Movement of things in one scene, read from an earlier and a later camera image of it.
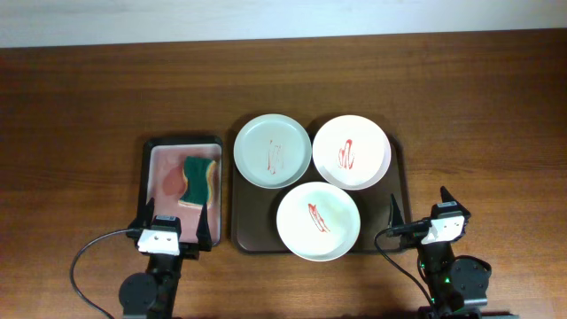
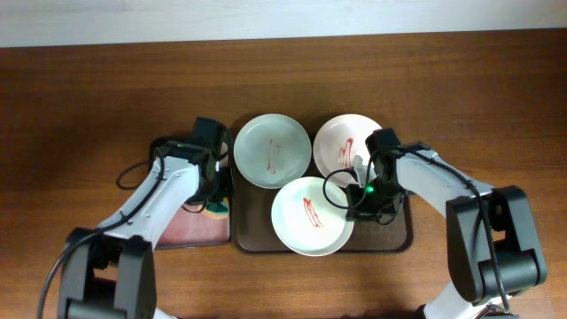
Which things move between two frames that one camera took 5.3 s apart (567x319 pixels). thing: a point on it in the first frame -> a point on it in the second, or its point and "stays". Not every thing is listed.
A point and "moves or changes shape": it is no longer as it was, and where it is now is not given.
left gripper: [190, 252] -> [226, 177]
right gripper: [395, 219] -> [356, 209]
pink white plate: [352, 152] stays
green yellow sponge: [199, 174] moves or changes shape
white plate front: [318, 221] moves or changes shape
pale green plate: [273, 151] stays
